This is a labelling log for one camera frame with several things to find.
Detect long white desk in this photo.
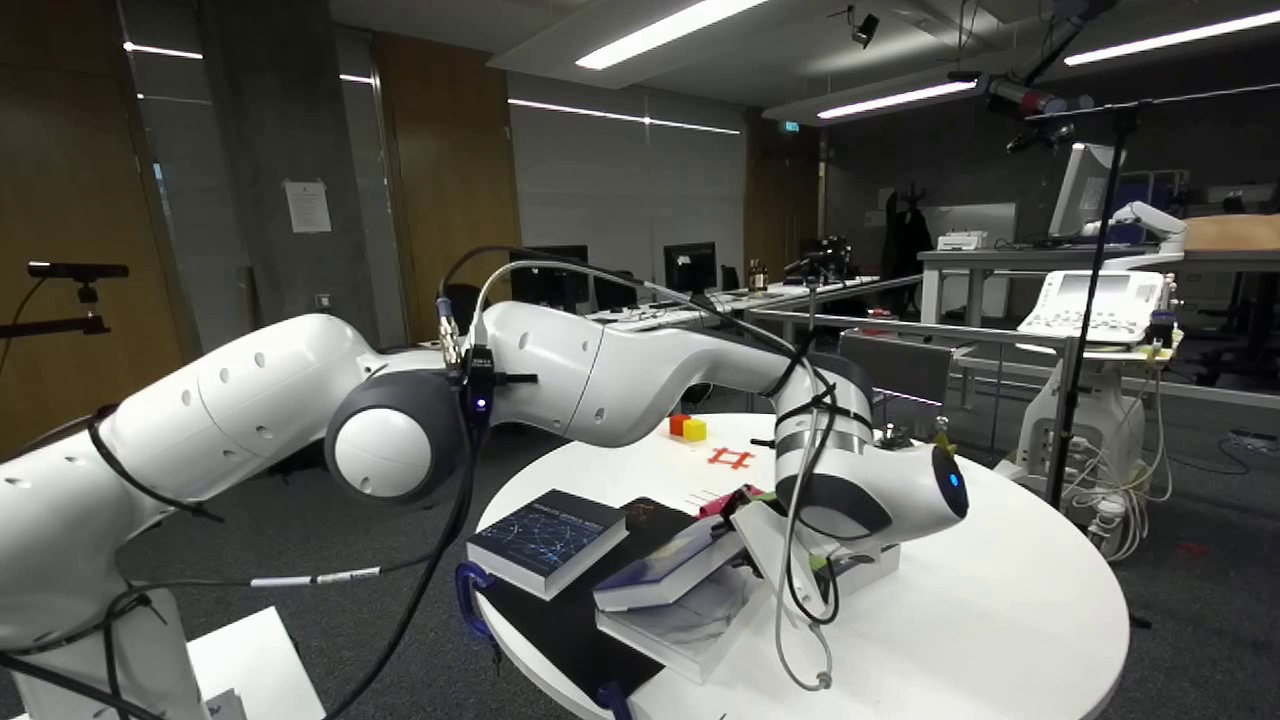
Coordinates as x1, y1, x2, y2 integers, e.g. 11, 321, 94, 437
572, 272, 923, 352

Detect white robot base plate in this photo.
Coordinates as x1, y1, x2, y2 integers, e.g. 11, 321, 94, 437
183, 604, 334, 720

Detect pink book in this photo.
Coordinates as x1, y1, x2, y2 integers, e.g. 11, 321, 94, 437
696, 485, 769, 522

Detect person in black clothes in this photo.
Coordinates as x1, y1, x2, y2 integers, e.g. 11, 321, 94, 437
877, 188, 938, 321

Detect white paper notice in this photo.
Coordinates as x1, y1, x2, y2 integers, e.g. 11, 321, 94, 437
279, 176, 336, 236

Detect brown cardboard box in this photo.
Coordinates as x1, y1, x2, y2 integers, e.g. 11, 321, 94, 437
1181, 213, 1280, 261

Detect black bag with blue straps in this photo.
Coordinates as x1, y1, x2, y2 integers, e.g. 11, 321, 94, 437
451, 497, 696, 720

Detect black computer monitor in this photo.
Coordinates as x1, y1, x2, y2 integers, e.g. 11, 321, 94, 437
662, 241, 722, 305
507, 241, 593, 313

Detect black tripod pole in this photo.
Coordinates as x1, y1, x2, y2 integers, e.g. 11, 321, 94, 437
984, 77, 1165, 511

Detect black ceiling camera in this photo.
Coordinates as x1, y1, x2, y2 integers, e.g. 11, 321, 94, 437
846, 2, 885, 50

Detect navy book with network print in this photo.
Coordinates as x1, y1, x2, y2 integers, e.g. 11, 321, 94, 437
465, 488, 633, 601

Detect black office chair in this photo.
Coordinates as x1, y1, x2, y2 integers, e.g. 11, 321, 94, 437
593, 272, 642, 313

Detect white book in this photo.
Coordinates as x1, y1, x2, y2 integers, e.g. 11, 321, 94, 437
596, 562, 764, 677

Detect ceiling light strip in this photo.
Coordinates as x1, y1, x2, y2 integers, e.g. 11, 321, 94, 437
817, 77, 984, 123
504, 90, 748, 139
1060, 6, 1280, 72
572, 0, 774, 77

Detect black camera on stand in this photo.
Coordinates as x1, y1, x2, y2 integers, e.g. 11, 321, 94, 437
0, 257, 132, 342

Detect white ultrasound machine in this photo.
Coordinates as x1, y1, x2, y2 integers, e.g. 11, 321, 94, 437
995, 135, 1191, 562

